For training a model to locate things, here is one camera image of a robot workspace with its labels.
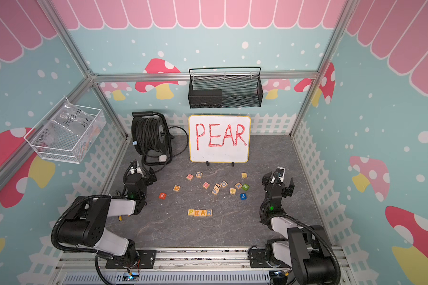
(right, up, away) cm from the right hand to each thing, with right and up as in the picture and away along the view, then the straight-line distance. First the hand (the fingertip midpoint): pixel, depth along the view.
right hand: (281, 175), depth 86 cm
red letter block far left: (-47, -3, +14) cm, 49 cm away
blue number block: (-18, -12, +6) cm, 22 cm away
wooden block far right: (-16, -2, +14) cm, 21 cm away
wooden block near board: (-42, -2, +14) cm, 44 cm away
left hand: (-70, 0, +8) cm, 71 cm away
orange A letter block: (-38, -18, 0) cm, 42 cm away
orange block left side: (-53, -8, +9) cm, 54 cm away
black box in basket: (-38, +38, +4) cm, 54 cm away
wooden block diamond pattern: (-20, -7, +11) cm, 23 cm away
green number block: (-16, -8, +9) cm, 20 cm away
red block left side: (-59, -12, +6) cm, 61 cm away
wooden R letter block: (-35, -19, +1) cm, 40 cm away
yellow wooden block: (-23, -9, +8) cm, 26 cm away
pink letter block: (-37, -7, +10) cm, 39 cm away
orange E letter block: (-41, -19, 0) cm, 45 cm away
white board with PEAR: (-30, +19, +14) cm, 38 cm away
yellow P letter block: (-44, -19, +1) cm, 48 cm away
